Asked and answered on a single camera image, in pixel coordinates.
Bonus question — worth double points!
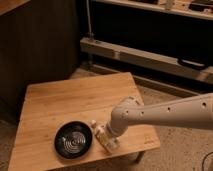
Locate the metal pole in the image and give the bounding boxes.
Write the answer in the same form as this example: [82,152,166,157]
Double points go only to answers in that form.
[86,0,94,40]

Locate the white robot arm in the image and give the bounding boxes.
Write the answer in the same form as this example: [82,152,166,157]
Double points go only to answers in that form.
[106,93,213,137]

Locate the clear plastic bottle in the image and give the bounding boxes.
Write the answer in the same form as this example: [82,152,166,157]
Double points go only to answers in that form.
[90,120,120,153]

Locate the grey metal beam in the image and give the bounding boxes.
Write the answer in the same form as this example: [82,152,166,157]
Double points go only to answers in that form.
[80,37,213,84]

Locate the black handle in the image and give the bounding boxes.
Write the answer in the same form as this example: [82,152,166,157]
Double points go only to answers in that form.
[177,59,209,70]

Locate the wooden shelf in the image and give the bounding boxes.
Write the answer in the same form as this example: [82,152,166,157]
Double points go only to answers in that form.
[93,0,213,21]

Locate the wooden cabinet top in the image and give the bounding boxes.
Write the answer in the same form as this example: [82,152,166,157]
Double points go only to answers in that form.
[0,0,30,15]

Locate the black ceramic bowl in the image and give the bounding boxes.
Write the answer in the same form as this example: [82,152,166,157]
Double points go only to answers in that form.
[54,121,93,159]

